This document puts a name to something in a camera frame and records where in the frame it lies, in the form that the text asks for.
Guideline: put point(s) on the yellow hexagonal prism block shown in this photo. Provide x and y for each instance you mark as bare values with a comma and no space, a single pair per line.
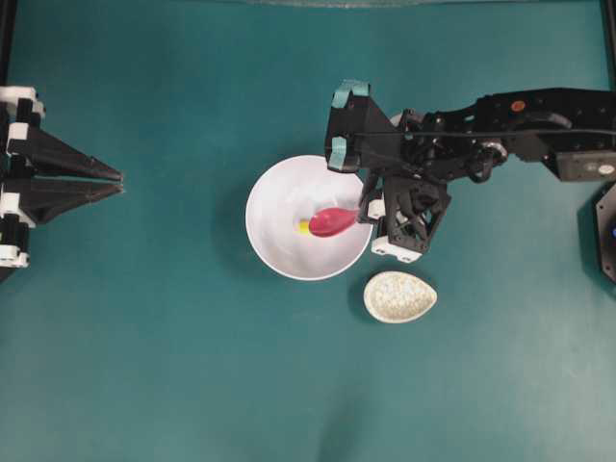
303,227

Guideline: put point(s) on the speckled egg-shaped dish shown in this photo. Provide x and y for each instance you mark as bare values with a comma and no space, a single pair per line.
398,297

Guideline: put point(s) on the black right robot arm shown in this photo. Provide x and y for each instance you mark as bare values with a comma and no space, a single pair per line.
409,162

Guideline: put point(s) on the white round bowl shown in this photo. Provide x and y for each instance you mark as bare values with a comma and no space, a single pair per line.
292,190

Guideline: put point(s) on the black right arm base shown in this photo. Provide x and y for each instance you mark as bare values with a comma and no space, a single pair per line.
596,237

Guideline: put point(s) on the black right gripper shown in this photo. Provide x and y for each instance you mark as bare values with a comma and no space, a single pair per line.
407,214

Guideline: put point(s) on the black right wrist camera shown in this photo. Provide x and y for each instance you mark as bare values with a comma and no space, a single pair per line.
358,133

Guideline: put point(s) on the pink red spoon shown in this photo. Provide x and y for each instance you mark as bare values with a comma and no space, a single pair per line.
330,222

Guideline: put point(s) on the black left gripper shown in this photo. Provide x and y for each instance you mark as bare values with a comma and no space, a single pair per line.
26,151

